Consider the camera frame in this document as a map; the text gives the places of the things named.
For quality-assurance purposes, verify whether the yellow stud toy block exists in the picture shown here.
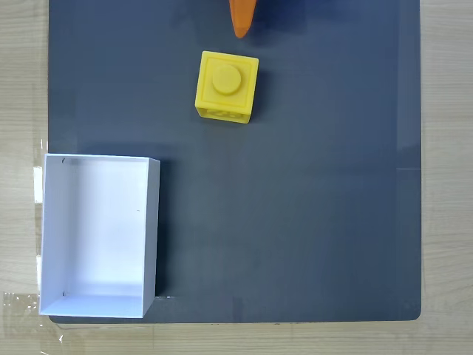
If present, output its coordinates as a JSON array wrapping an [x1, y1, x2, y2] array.
[[194, 50, 259, 125]]

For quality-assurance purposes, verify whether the white open cardboard box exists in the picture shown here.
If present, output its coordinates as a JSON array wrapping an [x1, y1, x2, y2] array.
[[38, 153, 162, 320]]

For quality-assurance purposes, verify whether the dark grey table mat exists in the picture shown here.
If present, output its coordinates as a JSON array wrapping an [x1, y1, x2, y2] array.
[[47, 0, 423, 325]]

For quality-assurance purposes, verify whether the clear tape strip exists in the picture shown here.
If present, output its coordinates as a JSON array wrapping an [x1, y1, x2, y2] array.
[[2, 291, 64, 345], [32, 138, 49, 205]]

